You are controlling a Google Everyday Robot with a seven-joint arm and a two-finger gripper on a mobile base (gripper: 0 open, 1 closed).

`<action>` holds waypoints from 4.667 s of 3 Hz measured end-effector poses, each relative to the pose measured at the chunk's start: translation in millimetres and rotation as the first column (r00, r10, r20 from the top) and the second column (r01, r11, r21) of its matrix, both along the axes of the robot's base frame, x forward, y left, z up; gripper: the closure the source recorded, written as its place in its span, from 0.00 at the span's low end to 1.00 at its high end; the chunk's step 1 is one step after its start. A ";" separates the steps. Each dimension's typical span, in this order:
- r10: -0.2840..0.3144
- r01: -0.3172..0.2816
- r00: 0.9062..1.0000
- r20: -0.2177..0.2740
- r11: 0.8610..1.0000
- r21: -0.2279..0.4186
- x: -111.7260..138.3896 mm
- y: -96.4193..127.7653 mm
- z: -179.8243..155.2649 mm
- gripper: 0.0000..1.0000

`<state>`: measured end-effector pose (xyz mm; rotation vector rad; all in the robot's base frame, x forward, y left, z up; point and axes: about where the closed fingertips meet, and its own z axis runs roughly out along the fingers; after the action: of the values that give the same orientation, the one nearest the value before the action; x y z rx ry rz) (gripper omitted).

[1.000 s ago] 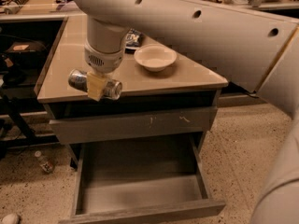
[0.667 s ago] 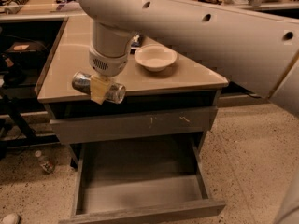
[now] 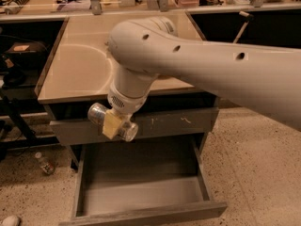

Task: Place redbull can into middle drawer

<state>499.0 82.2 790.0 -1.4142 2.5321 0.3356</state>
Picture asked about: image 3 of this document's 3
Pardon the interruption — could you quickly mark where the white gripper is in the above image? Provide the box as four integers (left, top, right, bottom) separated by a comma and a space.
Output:
103, 84, 147, 139

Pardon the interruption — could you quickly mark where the silver red bull can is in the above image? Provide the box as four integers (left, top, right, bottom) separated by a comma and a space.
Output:
87, 103, 138, 142

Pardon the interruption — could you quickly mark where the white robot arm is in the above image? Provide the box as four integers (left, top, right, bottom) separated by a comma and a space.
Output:
104, 17, 301, 138

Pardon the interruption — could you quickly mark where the grey upper drawer front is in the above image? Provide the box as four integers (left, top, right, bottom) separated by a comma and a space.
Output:
50, 107, 218, 146

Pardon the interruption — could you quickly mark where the grey drawer cabinet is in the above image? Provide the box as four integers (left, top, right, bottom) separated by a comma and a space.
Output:
36, 12, 218, 164

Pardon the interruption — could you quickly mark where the open grey lower drawer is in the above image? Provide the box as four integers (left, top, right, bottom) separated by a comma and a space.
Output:
59, 134, 227, 226

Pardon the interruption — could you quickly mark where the plastic bottle on floor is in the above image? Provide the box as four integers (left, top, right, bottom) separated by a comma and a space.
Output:
35, 152, 55, 175

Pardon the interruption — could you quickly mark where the black bag on shelf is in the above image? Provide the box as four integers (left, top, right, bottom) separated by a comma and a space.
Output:
4, 41, 48, 70

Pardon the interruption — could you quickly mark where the white object on floor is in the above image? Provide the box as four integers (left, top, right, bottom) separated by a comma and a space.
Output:
0, 215, 21, 226

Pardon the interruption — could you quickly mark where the black stand frame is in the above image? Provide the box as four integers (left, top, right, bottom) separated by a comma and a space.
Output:
0, 94, 58, 150

